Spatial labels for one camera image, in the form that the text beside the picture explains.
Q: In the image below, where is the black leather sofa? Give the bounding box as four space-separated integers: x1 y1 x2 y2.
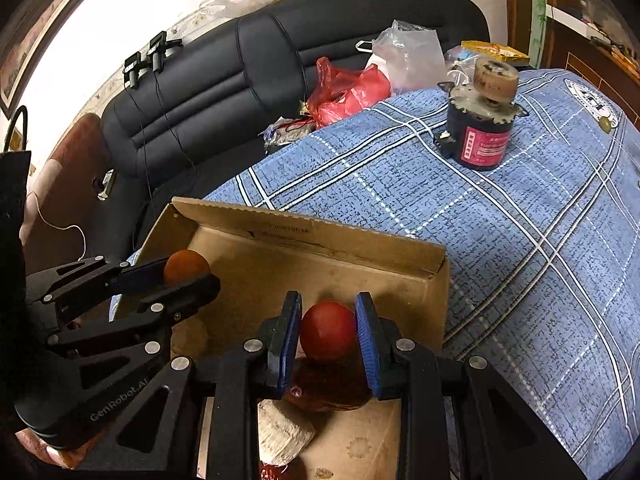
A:
100 0 491 241

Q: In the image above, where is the yellow packet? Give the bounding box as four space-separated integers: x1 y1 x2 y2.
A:
461 40 530 66

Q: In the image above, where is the dark jar with pink label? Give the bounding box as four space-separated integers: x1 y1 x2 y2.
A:
437 56 528 171

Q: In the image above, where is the black loop handle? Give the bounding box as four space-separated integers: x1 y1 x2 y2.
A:
2 105 28 153

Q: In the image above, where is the clear plastic bag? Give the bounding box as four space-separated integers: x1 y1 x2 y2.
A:
356 20 447 96

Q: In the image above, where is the thin white cable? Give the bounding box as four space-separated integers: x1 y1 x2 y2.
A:
27 190 88 263

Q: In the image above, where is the red tomato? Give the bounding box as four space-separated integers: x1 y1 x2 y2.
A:
299 301 362 364

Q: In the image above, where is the framed wall picture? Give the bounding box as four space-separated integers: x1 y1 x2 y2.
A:
0 0 116 116

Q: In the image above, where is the large red date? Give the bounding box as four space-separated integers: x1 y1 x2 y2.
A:
285 357 373 413

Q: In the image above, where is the wooden sideboard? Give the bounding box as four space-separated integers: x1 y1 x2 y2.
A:
505 0 640 126

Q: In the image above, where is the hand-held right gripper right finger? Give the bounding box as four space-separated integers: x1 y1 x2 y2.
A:
354 291 588 480

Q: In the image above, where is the brown cardboard box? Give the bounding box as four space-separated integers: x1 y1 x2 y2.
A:
112 196 451 480

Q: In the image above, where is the orange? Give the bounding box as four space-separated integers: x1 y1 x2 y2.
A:
163 249 211 285

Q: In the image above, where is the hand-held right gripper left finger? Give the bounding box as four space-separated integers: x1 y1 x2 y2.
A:
75 290 304 480

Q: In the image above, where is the black clip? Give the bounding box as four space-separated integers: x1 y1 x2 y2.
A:
123 52 143 90
148 31 182 72

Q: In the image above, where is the blue plaid blanket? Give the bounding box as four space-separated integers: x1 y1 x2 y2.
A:
112 67 640 480

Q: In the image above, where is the brown chair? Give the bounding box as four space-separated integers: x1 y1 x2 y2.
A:
20 112 116 281

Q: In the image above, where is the red plastic bag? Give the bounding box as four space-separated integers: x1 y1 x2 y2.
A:
307 57 392 128

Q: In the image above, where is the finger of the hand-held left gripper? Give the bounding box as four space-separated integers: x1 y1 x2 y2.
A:
22 255 173 312
46 273 222 359

